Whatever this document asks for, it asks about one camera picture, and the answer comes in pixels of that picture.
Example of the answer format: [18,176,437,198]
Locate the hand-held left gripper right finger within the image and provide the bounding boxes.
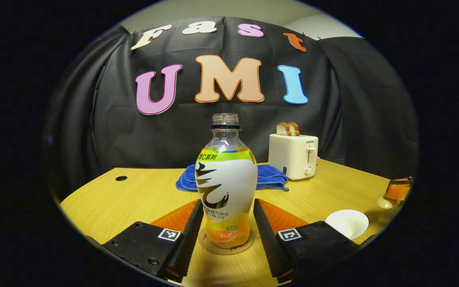
[253,198,361,284]

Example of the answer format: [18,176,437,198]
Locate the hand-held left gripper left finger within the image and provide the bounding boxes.
[102,199,204,283]

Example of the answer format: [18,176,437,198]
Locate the white teacup lid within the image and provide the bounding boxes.
[376,193,398,210]

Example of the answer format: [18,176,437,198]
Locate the round wooden coaster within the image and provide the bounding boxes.
[198,225,255,256]

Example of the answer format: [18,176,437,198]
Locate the white teacup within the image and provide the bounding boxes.
[325,209,369,240]

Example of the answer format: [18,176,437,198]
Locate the water bottle with white label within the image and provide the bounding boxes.
[195,113,258,249]

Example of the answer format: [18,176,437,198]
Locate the blue towel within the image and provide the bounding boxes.
[175,163,290,193]

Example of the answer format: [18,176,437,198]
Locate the white toaster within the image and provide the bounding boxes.
[268,134,319,181]

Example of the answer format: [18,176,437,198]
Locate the black backdrop cloth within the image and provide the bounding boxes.
[42,16,419,200]

